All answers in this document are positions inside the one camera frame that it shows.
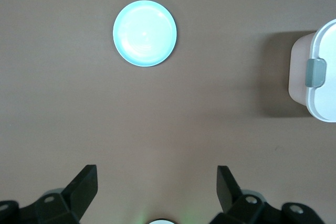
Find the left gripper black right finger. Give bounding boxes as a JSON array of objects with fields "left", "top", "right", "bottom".
[{"left": 209, "top": 165, "right": 325, "bottom": 224}]

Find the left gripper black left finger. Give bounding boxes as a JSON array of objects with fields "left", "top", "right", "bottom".
[{"left": 0, "top": 164, "right": 99, "bottom": 224}]

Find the white lidded storage box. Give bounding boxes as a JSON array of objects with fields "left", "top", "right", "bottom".
[{"left": 288, "top": 18, "right": 336, "bottom": 123}]

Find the light blue round plate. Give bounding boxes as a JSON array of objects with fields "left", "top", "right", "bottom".
[{"left": 112, "top": 0, "right": 178, "bottom": 68}]

